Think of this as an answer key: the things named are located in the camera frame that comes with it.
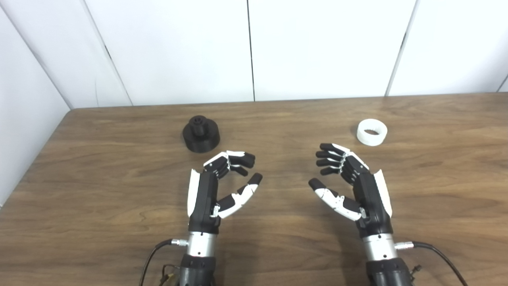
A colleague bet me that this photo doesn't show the left arm thin wires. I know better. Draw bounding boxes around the left arm thin wires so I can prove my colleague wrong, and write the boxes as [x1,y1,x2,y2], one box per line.
[159,264,180,286]

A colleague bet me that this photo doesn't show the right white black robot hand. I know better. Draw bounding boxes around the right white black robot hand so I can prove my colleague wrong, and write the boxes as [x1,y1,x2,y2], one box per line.
[308,143,393,239]

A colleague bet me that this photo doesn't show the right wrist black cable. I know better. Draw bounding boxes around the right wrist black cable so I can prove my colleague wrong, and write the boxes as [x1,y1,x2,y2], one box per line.
[395,240,469,286]

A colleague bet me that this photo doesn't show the white toothed plastic ring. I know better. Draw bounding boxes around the white toothed plastic ring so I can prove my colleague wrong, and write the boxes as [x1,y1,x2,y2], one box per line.
[356,119,388,147]

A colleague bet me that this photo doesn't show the round black plastic part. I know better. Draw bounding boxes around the round black plastic part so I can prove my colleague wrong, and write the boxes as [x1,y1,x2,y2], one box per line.
[182,115,221,154]

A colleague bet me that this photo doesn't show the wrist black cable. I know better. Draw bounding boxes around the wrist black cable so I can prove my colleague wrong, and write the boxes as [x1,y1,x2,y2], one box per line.
[395,240,469,286]
[139,238,188,286]

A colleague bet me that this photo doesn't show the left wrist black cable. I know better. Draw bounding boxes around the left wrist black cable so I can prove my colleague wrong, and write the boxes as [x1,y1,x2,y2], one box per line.
[139,238,188,286]

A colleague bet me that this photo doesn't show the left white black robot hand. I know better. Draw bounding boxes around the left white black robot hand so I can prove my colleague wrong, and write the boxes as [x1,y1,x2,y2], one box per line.
[187,150,263,235]

